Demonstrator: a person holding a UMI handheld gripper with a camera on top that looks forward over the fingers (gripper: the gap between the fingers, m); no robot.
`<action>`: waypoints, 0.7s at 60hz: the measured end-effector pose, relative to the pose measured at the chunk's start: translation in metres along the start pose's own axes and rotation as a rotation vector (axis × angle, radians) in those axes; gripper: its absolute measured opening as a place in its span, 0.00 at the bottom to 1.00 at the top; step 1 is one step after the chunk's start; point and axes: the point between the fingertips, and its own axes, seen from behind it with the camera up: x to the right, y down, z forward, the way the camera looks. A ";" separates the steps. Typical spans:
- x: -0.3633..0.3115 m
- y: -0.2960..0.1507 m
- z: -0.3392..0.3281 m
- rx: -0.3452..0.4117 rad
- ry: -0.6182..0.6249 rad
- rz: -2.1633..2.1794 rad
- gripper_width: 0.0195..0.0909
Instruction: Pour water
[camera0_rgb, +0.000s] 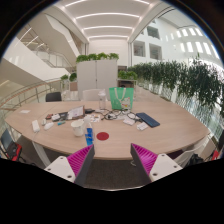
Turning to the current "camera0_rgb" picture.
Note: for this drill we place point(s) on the white flat packet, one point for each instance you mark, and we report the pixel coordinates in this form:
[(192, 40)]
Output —
[(129, 121)]

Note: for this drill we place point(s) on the white patterned mug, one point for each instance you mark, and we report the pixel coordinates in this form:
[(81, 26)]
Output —
[(77, 127)]

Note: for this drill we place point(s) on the small potted green plants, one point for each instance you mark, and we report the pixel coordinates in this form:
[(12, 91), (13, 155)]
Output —
[(69, 77)]

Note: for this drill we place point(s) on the black flat tablet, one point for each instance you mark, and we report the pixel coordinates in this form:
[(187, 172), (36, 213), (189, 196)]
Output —
[(63, 115)]

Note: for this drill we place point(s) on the small black box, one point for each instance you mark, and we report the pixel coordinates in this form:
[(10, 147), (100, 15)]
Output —
[(89, 110)]

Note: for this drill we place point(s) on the white cabinet topped with plants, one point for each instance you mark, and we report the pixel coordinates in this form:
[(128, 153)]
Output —
[(96, 75)]

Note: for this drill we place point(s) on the glass balustrade with handrail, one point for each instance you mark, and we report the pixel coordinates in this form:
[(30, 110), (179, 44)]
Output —
[(23, 96)]

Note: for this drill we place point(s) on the white chair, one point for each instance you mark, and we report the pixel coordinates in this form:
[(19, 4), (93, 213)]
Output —
[(91, 95)]

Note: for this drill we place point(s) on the wooden planter with greenery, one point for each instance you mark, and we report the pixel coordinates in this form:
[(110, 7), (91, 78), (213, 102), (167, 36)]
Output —
[(126, 75)]

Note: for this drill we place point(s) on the colourful printed leaflet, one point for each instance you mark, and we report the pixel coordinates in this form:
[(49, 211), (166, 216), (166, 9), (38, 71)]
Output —
[(95, 117)]

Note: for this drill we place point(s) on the small dark red case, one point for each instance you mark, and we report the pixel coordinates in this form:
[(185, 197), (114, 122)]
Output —
[(49, 116)]

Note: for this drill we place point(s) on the small teal stick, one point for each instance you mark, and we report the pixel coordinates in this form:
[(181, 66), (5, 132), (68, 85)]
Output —
[(61, 123)]

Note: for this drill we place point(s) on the row of tall green plants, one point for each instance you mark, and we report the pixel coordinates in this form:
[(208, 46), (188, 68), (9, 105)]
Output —
[(186, 80)]

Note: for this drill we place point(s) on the black office chair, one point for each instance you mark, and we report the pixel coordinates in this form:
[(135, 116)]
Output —
[(53, 96)]

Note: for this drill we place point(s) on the white power strip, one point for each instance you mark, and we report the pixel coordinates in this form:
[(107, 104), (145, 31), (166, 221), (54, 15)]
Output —
[(35, 126)]

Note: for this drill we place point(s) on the small white box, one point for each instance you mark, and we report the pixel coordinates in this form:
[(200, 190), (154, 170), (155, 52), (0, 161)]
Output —
[(55, 117)]

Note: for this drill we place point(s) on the clear blue-labelled water bottle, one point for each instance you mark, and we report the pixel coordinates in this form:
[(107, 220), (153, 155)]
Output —
[(89, 133)]

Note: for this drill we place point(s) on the ceiling light strips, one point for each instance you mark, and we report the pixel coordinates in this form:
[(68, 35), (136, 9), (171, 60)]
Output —
[(106, 15)]

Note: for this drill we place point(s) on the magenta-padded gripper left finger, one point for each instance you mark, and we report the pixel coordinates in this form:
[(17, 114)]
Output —
[(80, 160)]

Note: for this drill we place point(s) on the open paper booklet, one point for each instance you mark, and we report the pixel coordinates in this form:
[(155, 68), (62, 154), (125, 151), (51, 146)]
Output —
[(75, 112)]

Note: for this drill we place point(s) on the small white adapter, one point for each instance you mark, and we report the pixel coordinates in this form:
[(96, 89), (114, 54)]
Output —
[(44, 121)]

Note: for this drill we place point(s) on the white computer mouse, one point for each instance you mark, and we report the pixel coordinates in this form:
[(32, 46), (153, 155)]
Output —
[(48, 125)]

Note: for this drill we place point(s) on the green tote bag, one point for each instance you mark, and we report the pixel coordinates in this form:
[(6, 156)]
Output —
[(121, 98)]

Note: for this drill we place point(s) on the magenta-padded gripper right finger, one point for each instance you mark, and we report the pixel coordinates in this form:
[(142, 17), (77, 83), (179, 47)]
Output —
[(146, 159)]

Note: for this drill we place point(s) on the small clear plastic packet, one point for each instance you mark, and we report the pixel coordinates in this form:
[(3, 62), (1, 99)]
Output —
[(142, 126)]

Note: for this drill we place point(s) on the flat round red coaster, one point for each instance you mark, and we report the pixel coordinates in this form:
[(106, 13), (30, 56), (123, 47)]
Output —
[(102, 135)]

